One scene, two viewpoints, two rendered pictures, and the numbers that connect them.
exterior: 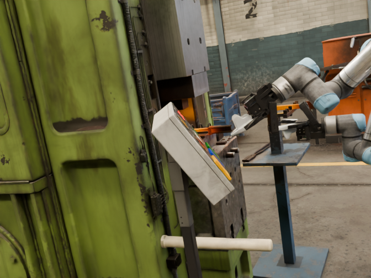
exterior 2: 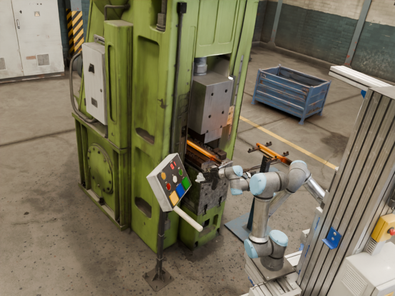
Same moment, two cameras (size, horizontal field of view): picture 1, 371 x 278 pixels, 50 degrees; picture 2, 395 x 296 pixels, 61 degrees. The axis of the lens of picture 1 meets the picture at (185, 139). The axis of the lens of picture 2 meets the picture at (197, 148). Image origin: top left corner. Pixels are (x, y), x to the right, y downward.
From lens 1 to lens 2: 1.47 m
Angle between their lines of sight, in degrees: 26
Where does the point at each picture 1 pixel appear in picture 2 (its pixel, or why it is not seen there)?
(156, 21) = (195, 102)
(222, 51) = (358, 26)
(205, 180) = (161, 202)
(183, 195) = not seen: hidden behind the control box
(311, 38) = not seen: outside the picture
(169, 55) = (196, 120)
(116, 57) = (162, 121)
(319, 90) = (233, 185)
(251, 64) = (378, 48)
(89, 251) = (139, 184)
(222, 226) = (197, 205)
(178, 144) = (154, 185)
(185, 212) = not seen: hidden behind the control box
